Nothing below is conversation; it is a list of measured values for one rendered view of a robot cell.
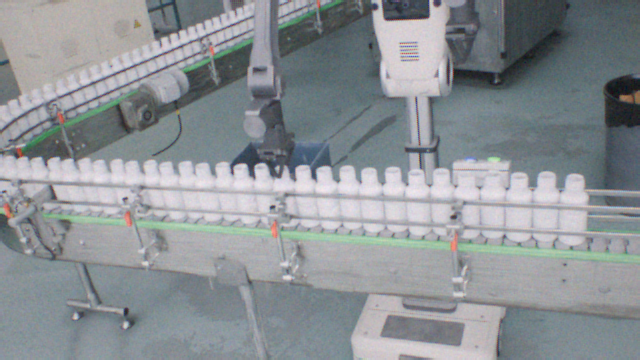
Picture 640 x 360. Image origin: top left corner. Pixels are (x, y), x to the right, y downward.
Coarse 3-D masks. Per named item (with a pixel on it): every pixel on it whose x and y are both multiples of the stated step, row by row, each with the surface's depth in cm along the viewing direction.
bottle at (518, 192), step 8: (512, 176) 145; (520, 176) 146; (512, 184) 145; (520, 184) 143; (512, 192) 145; (520, 192) 144; (528, 192) 145; (512, 200) 145; (520, 200) 144; (528, 200) 144; (512, 208) 146; (520, 208) 145; (528, 208) 146; (512, 216) 147; (520, 216) 146; (528, 216) 147; (512, 224) 148; (520, 224) 147; (528, 224) 148; (512, 232) 149; (520, 232) 148; (512, 240) 150; (520, 240) 149
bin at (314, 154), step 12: (252, 144) 239; (300, 144) 232; (312, 144) 230; (324, 144) 229; (240, 156) 231; (252, 156) 240; (300, 156) 235; (312, 156) 233; (324, 156) 225; (252, 168) 240; (288, 168) 239; (312, 168) 215
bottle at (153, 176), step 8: (152, 160) 182; (152, 168) 180; (152, 176) 181; (160, 176) 182; (152, 184) 181; (152, 192) 182; (160, 192) 183; (152, 200) 184; (160, 200) 184; (160, 216) 187
